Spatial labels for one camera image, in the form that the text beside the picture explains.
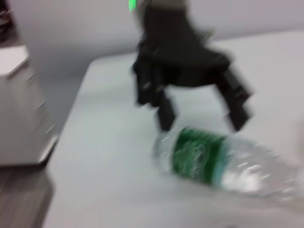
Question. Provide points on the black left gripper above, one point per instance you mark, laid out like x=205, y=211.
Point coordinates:
x=175, y=57

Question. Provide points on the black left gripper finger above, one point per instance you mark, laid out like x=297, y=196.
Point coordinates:
x=237, y=104

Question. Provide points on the clear water bottle green label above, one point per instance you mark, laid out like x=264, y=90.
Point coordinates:
x=202, y=156

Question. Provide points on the white cabinet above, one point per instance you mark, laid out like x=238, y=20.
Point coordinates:
x=19, y=107

